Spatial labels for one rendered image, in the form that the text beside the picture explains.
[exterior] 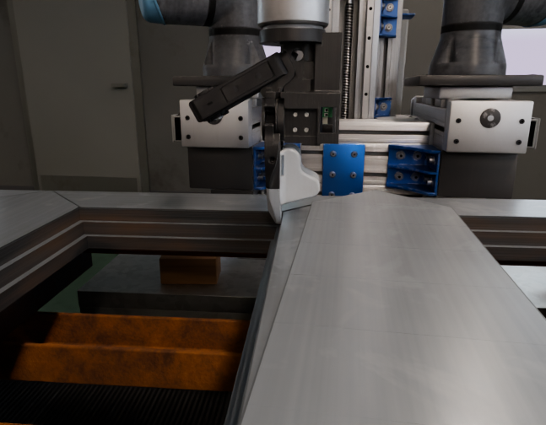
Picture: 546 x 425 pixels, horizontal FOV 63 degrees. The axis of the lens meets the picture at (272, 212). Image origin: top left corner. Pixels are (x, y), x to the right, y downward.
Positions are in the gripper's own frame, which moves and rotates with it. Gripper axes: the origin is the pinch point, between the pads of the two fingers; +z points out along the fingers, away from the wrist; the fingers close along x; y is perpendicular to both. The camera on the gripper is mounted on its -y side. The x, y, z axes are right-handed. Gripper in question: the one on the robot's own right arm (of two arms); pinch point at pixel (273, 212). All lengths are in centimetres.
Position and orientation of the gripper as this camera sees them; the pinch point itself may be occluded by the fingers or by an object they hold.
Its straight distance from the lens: 52.7
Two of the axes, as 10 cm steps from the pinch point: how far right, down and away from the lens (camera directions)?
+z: 0.0, 9.6, 2.7
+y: 10.0, 0.3, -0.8
